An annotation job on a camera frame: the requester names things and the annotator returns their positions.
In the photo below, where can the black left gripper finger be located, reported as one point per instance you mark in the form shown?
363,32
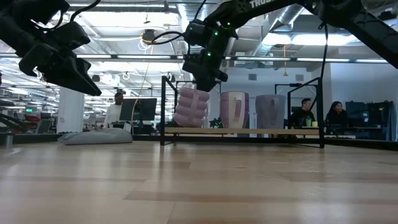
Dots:
84,66
71,77

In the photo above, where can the pink ribbed mug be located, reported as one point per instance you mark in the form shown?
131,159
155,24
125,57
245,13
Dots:
191,107

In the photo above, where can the grey mug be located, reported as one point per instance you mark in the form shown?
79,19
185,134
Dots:
270,112

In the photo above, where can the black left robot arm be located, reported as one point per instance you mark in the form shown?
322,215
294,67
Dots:
21,25

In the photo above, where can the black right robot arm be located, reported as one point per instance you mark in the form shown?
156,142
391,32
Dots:
242,11

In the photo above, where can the background black robot arm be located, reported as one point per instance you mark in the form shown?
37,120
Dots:
216,124

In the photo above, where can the white pillar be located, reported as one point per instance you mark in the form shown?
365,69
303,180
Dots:
71,109

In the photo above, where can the green exit sign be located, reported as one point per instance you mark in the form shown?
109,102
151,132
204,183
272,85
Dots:
29,109

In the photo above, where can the person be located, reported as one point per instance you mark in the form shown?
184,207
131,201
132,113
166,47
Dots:
113,112
336,116
302,113

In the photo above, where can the long ceiling light bar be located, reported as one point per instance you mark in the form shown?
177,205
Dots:
140,57

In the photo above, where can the folded grey cloth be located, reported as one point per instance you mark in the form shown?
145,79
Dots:
99,136

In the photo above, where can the black background monitor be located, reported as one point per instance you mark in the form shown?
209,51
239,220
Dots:
138,109

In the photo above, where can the green bottle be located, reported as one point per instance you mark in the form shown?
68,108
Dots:
308,122

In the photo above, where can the pale green cup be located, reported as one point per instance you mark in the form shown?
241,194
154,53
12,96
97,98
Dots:
314,124

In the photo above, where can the dark background cabinet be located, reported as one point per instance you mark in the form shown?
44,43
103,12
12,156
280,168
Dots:
368,119

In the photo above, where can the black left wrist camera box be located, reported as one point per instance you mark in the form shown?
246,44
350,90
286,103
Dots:
70,35

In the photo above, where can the wall vent grille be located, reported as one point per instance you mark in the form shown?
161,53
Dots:
299,77
252,77

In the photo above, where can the black frame wooden shelf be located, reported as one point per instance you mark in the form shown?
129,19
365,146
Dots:
242,131

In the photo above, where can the black ceiling camera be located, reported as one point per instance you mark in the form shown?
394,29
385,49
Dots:
149,35

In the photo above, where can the small grey metal post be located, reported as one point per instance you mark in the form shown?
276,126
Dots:
8,140

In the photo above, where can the black metal rig frame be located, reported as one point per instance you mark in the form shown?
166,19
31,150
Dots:
357,143

